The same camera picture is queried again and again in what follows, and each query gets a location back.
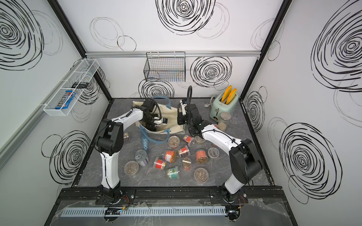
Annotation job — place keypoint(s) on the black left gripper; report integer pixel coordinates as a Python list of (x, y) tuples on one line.
[(151, 127)]

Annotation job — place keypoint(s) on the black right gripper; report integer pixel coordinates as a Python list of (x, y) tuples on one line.
[(180, 117)]

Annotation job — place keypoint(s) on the red yellow label jar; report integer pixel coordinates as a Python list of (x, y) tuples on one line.
[(189, 140)]

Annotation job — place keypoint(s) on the cream canvas tote bag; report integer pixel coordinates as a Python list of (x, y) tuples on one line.
[(163, 109)]

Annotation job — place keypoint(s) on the red floral label jar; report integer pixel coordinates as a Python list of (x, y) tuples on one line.
[(184, 151)]

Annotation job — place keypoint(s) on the clear purple seed jar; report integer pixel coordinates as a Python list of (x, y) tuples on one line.
[(126, 137)]

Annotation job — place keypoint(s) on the green label seed jar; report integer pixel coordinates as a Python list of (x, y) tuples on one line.
[(213, 153)]

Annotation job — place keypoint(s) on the orange label seed jar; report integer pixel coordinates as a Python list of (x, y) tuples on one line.
[(201, 156)]

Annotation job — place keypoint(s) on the orange barcode label jar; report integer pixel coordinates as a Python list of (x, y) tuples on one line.
[(169, 156)]

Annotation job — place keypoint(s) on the red label seed jar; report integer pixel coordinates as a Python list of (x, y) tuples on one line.
[(159, 163)]

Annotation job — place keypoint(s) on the clear jar brown contents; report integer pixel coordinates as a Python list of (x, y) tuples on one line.
[(201, 175)]

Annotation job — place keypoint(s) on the teal green label jar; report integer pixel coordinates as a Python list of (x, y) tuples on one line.
[(173, 173)]

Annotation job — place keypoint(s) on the clear brown seed jar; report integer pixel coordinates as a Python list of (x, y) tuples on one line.
[(131, 168)]

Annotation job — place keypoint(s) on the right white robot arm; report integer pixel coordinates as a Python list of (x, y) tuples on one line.
[(244, 157)]

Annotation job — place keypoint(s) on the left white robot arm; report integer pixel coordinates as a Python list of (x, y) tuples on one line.
[(110, 139)]

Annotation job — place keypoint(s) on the blue candy bag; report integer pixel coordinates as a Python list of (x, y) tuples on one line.
[(65, 101)]

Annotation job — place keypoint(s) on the mint green toaster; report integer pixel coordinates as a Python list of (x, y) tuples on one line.
[(218, 107)]

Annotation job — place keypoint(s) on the clear plastic cup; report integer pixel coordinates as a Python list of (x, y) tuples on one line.
[(224, 121)]

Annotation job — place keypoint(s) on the yellow toast slice left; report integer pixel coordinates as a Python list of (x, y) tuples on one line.
[(226, 94)]

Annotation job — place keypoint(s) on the yellow toast slice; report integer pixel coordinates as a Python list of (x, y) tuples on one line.
[(231, 96), (226, 94)]

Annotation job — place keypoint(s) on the yellow toast slice right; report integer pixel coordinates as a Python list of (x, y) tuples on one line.
[(231, 96)]

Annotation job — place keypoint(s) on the black small device on shelf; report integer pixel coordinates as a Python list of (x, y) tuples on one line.
[(80, 85)]

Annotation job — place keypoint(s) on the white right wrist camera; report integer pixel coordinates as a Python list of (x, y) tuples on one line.
[(182, 107)]

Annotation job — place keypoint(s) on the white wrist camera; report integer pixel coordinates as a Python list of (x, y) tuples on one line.
[(161, 121), (182, 107)]

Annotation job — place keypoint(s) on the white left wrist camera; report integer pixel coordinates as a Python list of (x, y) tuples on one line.
[(161, 121)]

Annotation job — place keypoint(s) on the black wire wall basket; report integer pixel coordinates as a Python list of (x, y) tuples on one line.
[(165, 66)]

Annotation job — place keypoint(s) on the white wire wall shelf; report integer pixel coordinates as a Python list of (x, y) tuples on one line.
[(82, 71)]

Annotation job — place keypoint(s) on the white slotted cable duct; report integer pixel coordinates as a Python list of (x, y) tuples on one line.
[(144, 211)]

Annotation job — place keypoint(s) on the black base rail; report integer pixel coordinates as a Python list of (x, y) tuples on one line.
[(131, 195)]

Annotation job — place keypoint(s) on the black aluminium frame post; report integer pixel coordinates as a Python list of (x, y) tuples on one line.
[(57, 9)]

